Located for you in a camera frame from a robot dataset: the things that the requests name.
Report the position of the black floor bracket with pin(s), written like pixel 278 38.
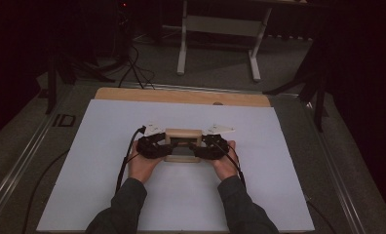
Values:
pixel 64 120

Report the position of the person's right hand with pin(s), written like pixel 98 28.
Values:
pixel 225 167

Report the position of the person's left hand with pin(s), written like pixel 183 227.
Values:
pixel 142 167

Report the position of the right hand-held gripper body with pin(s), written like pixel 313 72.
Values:
pixel 213 146

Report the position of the wooden picture frame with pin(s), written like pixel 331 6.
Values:
pixel 183 133

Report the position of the black tripod stand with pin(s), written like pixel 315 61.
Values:
pixel 311 81

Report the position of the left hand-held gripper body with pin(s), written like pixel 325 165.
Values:
pixel 150 146

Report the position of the white desk frame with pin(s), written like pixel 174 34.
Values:
pixel 223 26

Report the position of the metal floor rail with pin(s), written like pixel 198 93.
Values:
pixel 187 87
pixel 17 169
pixel 334 169

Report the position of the white table sheet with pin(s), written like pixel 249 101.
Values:
pixel 116 195

